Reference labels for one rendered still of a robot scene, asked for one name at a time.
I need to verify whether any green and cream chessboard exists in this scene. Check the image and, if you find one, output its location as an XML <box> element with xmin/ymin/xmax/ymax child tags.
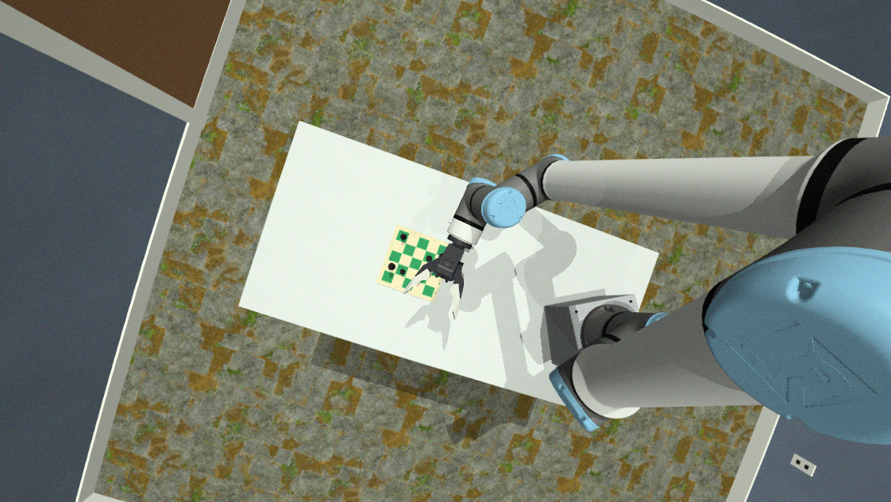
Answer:
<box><xmin>376</xmin><ymin>225</ymin><xmax>449</xmax><ymax>303</ymax></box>

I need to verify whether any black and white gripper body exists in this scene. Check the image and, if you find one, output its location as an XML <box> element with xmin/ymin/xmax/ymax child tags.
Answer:
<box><xmin>433</xmin><ymin>234</ymin><xmax>472</xmax><ymax>283</ymax></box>

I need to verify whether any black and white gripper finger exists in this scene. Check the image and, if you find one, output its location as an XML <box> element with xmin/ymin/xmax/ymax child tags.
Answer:
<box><xmin>450</xmin><ymin>272</ymin><xmax>464</xmax><ymax>320</ymax></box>
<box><xmin>403</xmin><ymin>259</ymin><xmax>436</xmax><ymax>294</ymax></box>

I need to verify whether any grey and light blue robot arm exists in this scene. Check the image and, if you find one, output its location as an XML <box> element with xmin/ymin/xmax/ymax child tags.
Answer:
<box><xmin>447</xmin><ymin>137</ymin><xmax>891</xmax><ymax>445</ymax></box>

